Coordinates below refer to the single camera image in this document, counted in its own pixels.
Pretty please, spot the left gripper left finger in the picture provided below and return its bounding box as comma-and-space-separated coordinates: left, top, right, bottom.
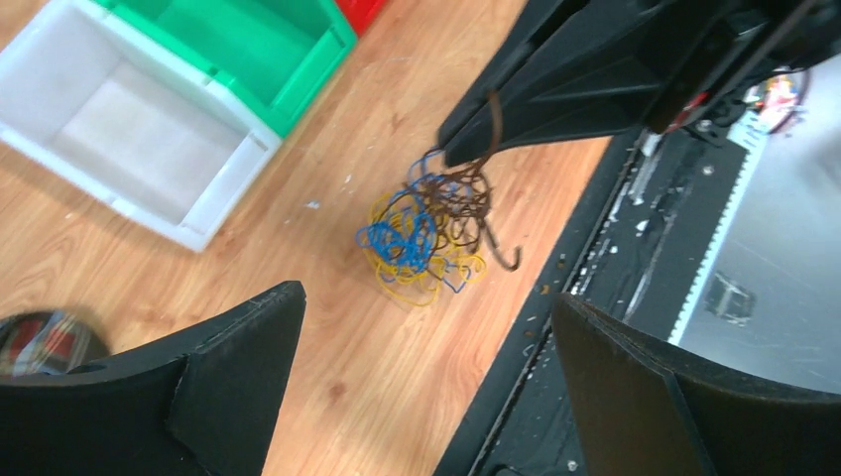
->
1, 281, 306, 475

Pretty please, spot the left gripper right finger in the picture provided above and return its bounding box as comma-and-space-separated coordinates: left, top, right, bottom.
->
551, 293, 840, 475

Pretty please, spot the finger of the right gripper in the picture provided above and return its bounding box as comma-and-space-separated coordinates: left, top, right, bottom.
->
444, 98, 655, 168

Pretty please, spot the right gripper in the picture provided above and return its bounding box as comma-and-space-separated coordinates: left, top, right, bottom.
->
437, 1, 840, 148

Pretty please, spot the brown cable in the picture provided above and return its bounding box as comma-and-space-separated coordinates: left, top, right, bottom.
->
404, 88, 524, 273

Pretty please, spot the blue cable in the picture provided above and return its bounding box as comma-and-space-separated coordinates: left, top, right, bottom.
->
355, 147, 481, 295

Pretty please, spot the plaid flannel shirt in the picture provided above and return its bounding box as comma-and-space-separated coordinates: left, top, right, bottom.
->
1, 309, 110, 378

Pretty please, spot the red plastic bin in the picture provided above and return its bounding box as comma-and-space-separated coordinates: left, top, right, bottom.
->
334, 0, 388, 37

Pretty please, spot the white plastic bin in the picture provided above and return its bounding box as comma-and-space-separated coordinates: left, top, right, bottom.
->
1, 1, 282, 252

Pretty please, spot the green plastic bin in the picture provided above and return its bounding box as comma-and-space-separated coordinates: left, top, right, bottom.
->
100, 0, 357, 137

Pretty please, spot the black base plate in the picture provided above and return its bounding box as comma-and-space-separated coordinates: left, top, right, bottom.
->
436, 130, 764, 475

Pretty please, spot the yellow cable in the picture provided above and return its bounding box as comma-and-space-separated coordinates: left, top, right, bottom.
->
364, 190, 489, 308

